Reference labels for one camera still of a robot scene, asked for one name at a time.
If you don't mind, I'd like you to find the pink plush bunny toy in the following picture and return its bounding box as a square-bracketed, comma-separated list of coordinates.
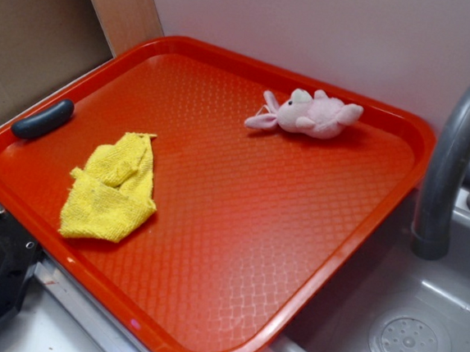
[244, 89, 364, 140]

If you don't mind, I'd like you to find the grey plastic sink basin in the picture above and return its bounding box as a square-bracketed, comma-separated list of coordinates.
[272, 196, 470, 352]

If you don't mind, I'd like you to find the grey curved faucet spout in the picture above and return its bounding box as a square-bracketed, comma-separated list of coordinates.
[411, 85, 470, 260]

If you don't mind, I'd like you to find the dark grey sausage-shaped object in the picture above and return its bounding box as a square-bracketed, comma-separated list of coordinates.
[11, 99, 75, 139]

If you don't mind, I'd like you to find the brown cardboard panel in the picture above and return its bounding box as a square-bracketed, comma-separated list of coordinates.
[0, 0, 112, 125]

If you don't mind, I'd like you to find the round sink drain cover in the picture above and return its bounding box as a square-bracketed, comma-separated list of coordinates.
[368, 308, 452, 352]

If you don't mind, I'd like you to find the light wooden board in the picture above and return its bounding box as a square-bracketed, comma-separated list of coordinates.
[90, 0, 163, 57]

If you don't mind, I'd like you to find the red plastic tray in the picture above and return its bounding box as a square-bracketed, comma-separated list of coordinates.
[0, 36, 435, 352]

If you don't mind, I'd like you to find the yellow cloth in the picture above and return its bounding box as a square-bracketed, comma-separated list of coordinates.
[58, 132, 157, 243]

